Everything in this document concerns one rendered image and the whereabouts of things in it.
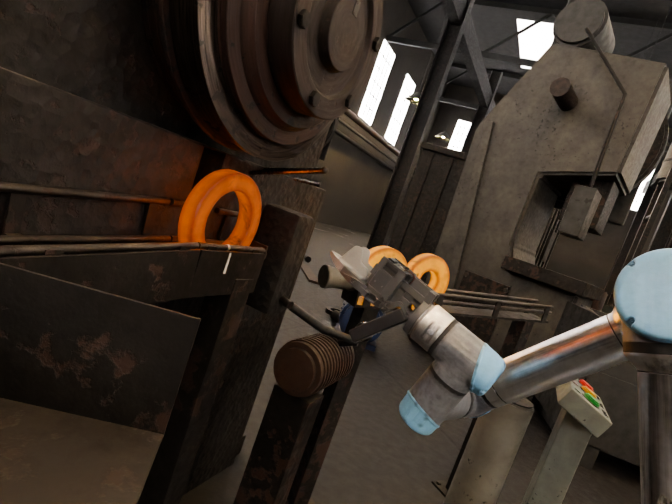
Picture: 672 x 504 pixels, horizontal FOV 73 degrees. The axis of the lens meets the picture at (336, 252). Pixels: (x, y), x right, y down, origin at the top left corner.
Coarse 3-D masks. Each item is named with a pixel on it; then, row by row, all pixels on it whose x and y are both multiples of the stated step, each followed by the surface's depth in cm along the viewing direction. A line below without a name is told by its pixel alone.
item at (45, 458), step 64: (0, 320) 36; (64, 320) 37; (128, 320) 38; (192, 320) 39; (0, 384) 37; (64, 384) 38; (128, 384) 39; (0, 448) 33; (64, 448) 35; (128, 448) 37
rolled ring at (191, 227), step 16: (208, 176) 76; (224, 176) 76; (240, 176) 79; (192, 192) 74; (208, 192) 74; (224, 192) 77; (240, 192) 82; (256, 192) 85; (192, 208) 73; (208, 208) 75; (240, 208) 87; (256, 208) 87; (192, 224) 73; (240, 224) 88; (256, 224) 89; (192, 240) 75; (240, 240) 87
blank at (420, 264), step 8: (416, 256) 127; (424, 256) 126; (432, 256) 126; (408, 264) 126; (416, 264) 124; (424, 264) 126; (432, 264) 127; (440, 264) 128; (416, 272) 125; (424, 272) 127; (432, 272) 130; (440, 272) 129; (448, 272) 131; (432, 280) 132; (440, 280) 130; (448, 280) 132; (432, 288) 130; (440, 288) 131
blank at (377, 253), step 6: (378, 246) 120; (384, 246) 120; (372, 252) 118; (378, 252) 117; (384, 252) 118; (390, 252) 119; (396, 252) 120; (372, 258) 117; (378, 258) 118; (402, 258) 122; (372, 264) 117
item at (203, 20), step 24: (192, 0) 59; (216, 0) 60; (192, 24) 61; (216, 24) 62; (192, 48) 63; (216, 48) 63; (192, 72) 65; (216, 72) 64; (192, 96) 69; (216, 96) 66; (216, 120) 72; (240, 120) 72; (240, 144) 74; (264, 144) 80; (312, 144) 93
